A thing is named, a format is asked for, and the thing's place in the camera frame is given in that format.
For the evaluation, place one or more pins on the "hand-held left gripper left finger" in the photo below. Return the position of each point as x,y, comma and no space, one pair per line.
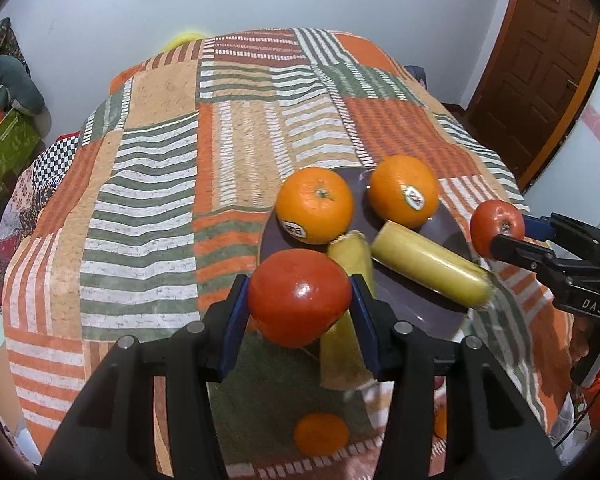
235,320

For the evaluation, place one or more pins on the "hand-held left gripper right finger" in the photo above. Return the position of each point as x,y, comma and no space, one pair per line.
364,320

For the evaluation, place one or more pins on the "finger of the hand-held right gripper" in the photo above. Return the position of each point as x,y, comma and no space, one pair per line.
520,252
537,227

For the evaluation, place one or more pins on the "red tomato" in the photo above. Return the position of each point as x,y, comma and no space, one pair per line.
300,295
495,222

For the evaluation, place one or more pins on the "yellow corn cob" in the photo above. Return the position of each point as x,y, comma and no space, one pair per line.
342,355
430,265

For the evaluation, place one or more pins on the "purple plate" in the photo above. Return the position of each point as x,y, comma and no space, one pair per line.
420,305

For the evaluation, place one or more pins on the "large orange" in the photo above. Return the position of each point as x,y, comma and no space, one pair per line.
315,205
404,190

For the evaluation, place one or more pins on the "small tangerine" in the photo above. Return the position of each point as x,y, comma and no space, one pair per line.
440,420
321,434

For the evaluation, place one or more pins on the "striped patchwork blanket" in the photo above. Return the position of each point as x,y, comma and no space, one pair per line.
155,185

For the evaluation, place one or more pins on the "brown wooden door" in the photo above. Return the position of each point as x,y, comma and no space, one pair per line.
535,60

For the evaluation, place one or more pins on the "dark blue object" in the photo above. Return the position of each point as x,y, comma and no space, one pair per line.
416,74

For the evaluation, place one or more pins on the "black and white checkered cloth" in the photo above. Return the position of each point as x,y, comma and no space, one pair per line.
55,160

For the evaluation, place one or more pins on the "green storage box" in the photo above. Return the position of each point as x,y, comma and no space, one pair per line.
5,152

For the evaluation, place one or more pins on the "yellow curved object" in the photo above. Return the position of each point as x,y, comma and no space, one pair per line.
185,39

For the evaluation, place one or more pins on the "grey plush shark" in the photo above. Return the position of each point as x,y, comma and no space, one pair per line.
10,82

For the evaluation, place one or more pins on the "dark patterned cushion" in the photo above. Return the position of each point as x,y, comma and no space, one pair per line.
2,42

